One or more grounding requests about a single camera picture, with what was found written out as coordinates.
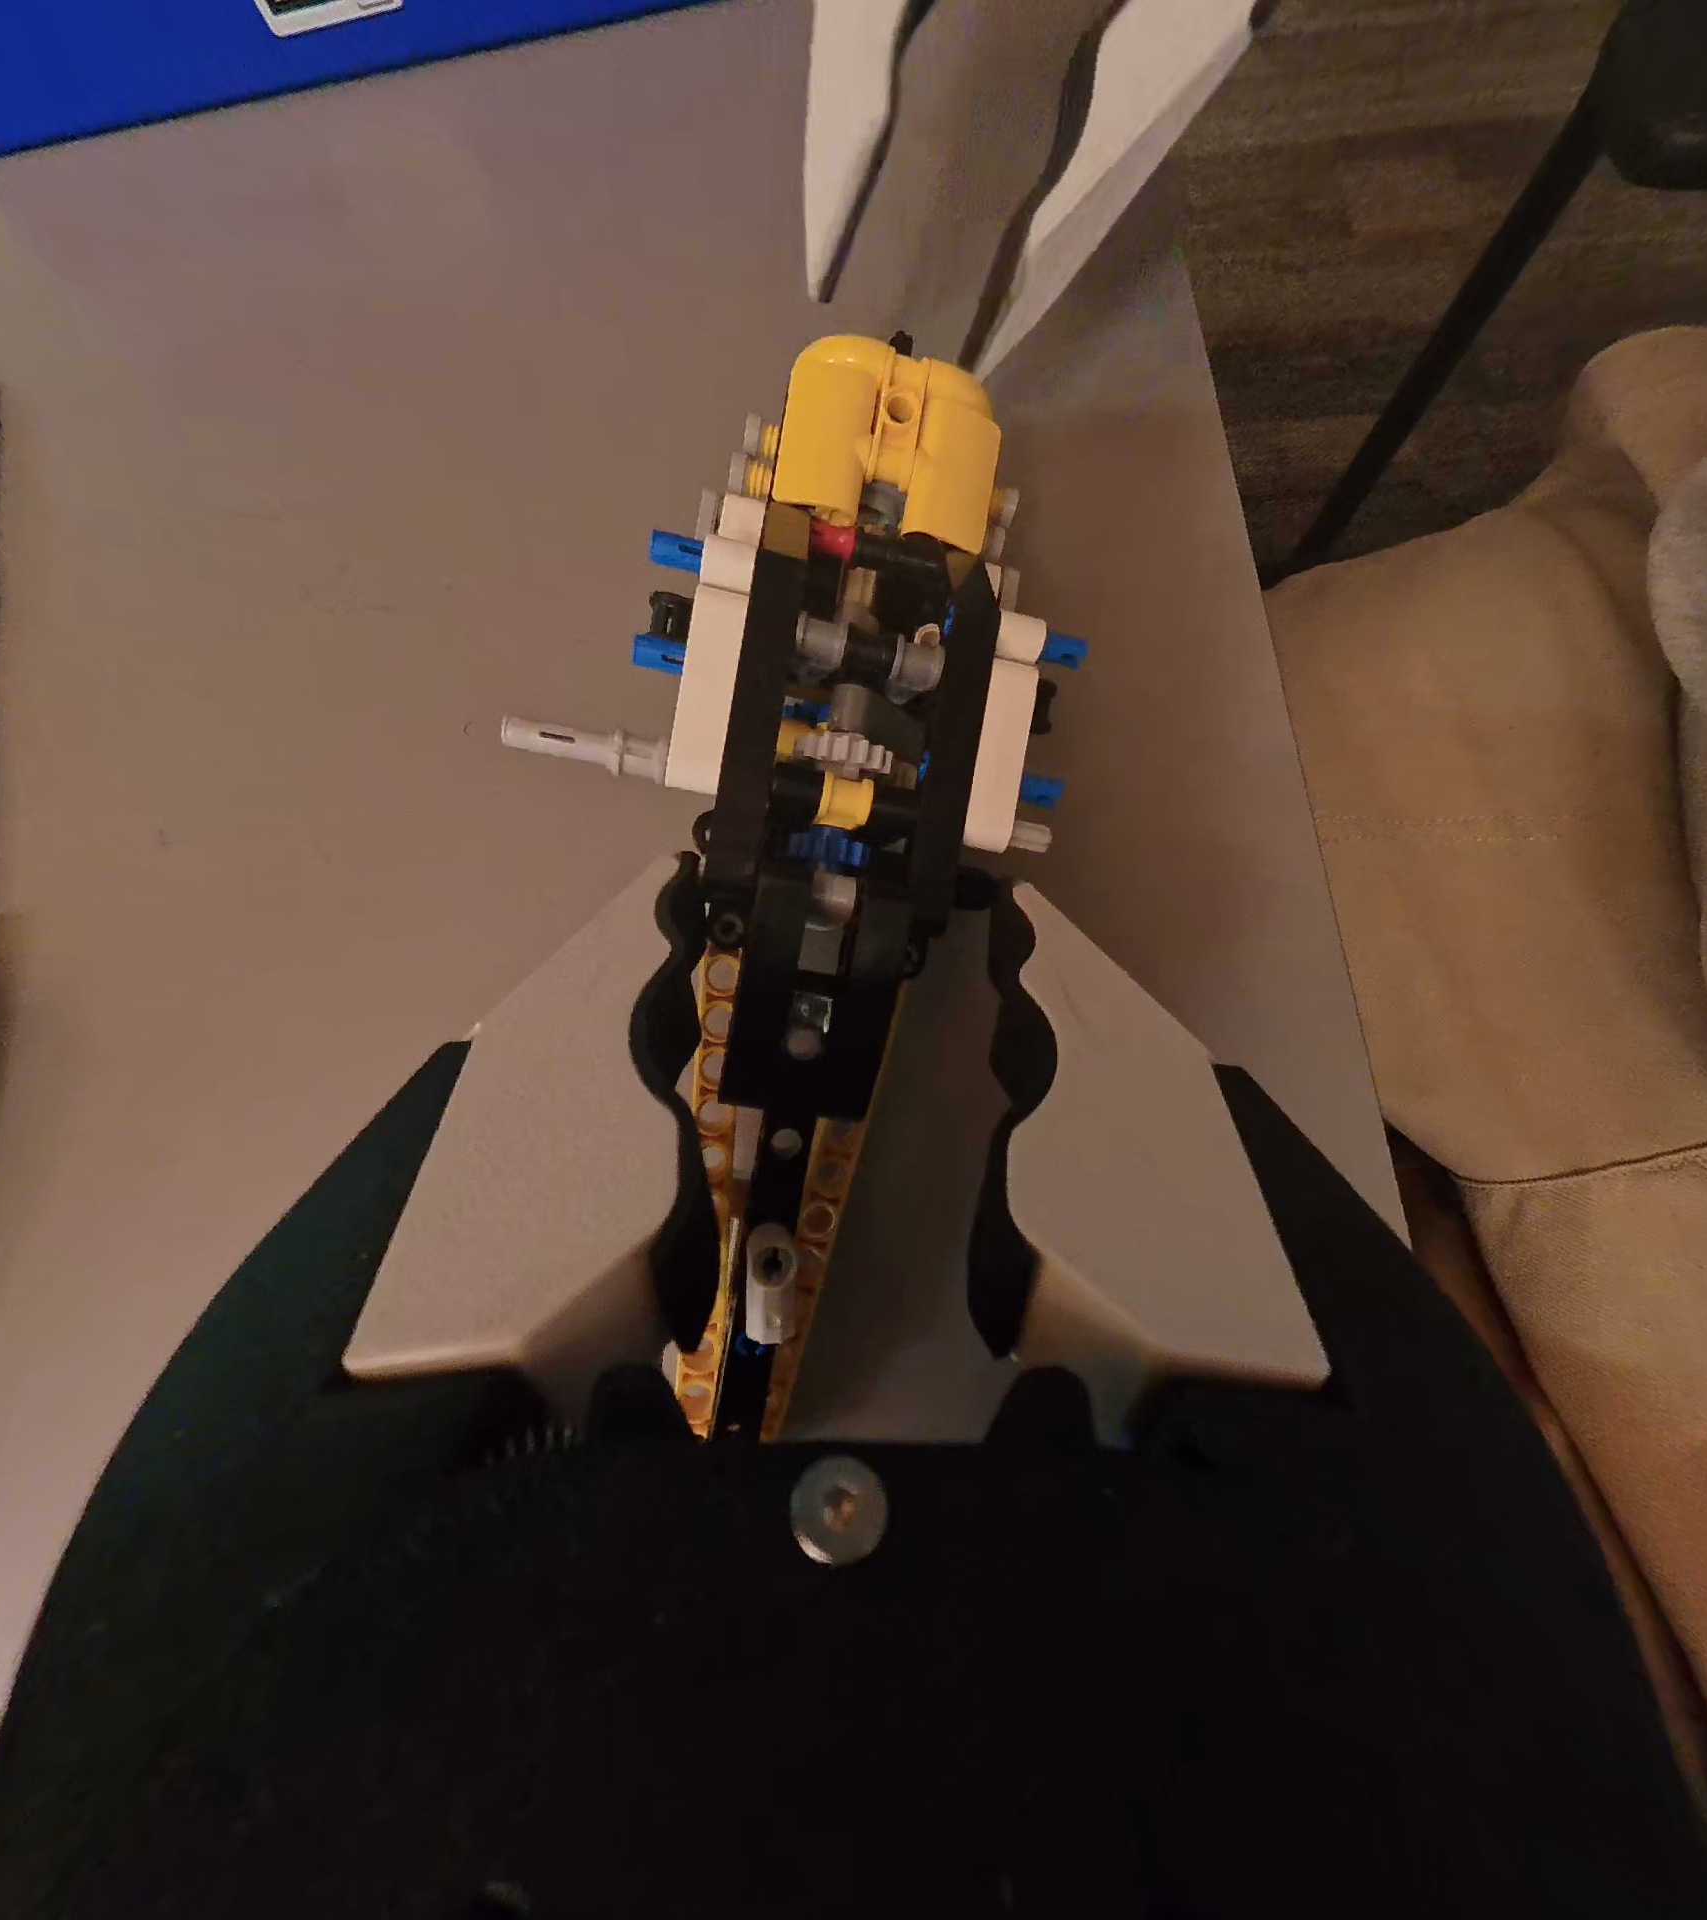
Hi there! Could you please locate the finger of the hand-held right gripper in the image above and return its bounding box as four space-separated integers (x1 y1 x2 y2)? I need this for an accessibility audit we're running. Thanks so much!
805 0 933 301
973 0 1263 381

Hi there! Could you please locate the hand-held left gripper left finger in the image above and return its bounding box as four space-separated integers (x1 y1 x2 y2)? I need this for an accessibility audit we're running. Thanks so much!
340 851 718 1404

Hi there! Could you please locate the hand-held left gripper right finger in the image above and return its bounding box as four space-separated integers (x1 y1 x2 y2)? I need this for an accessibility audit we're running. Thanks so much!
965 875 1337 1437

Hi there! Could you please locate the yellow black lego model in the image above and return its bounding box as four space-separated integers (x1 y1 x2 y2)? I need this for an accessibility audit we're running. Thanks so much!
500 330 1091 1446

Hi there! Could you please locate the blue box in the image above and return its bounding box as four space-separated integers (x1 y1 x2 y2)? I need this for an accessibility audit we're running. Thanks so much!
0 0 813 163

